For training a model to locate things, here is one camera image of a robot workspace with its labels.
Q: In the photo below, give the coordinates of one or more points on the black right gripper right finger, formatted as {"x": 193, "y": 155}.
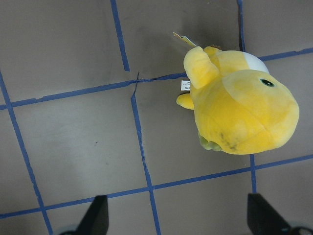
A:
{"x": 263, "y": 219}

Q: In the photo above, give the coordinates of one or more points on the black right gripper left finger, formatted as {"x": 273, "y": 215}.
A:
{"x": 96, "y": 219}

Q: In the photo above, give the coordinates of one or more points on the yellow plush dinosaur toy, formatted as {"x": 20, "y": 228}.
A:
{"x": 239, "y": 107}

